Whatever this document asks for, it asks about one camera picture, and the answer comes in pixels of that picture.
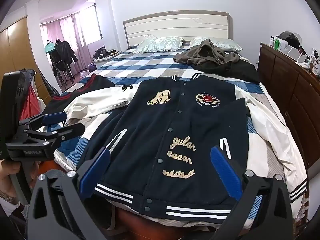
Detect white boxes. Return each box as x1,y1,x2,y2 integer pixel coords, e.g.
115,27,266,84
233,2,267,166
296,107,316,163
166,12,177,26
286,46,308,63

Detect black helmet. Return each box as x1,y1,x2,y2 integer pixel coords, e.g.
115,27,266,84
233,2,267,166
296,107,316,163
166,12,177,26
279,31,304,49

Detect black garment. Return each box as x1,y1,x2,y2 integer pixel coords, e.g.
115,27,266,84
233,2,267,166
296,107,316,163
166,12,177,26
197,59,260,83

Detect person's left hand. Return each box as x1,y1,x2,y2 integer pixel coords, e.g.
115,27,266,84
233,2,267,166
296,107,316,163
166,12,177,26
0,159,40,202

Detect brown hoodie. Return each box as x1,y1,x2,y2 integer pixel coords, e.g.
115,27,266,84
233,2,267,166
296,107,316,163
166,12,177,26
173,39,241,67

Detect dark wooden dresser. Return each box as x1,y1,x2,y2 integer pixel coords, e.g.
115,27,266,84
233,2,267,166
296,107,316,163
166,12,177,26
257,42,320,170

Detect pale patterned pillow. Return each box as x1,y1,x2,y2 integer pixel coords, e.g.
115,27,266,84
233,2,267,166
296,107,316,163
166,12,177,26
136,36,183,53
190,37,243,52

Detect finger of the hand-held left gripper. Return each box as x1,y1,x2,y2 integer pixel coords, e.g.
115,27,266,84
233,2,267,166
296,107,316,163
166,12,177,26
15,122,86,143
17,112,68,131

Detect navy and white varsity jacket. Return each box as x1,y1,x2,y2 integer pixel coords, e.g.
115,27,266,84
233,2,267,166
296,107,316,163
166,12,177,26
64,74,308,226

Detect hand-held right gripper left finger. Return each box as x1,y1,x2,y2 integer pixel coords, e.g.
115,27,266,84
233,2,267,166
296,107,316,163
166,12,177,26
26,148,112,240

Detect pink curtains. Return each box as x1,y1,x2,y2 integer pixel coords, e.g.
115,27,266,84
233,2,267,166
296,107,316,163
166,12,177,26
40,5,100,65

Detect dark jacket with red stripes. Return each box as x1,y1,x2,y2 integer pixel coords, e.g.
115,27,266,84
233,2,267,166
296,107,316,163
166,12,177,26
42,74,115,120

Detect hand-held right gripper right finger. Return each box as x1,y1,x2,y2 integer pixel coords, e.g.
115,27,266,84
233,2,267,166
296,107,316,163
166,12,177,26
211,146,293,240

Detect light wooden wardrobe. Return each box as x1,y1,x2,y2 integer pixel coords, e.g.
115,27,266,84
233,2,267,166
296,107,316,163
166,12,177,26
0,16,50,103

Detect white and grey headboard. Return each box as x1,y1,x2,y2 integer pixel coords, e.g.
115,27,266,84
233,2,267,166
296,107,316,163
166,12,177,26
123,10,233,49

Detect red cloth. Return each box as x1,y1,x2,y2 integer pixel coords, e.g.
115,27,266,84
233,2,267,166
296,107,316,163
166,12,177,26
20,85,41,123

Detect blue checkered bed sheet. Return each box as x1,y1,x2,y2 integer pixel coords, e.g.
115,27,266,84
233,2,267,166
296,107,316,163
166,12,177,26
54,47,310,230

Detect clothes rack with black clothes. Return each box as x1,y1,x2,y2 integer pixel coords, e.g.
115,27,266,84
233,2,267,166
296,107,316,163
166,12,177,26
51,39,78,85

